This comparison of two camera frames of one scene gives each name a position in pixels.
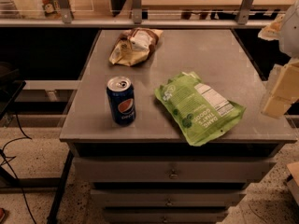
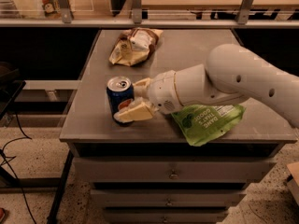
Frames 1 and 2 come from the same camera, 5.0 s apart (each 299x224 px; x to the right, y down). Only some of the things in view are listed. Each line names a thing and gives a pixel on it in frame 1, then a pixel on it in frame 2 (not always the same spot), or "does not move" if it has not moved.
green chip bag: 201,113 does not move
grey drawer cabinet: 149,172 does not move
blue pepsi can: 121,94 does not move
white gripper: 290,32 → 163,91
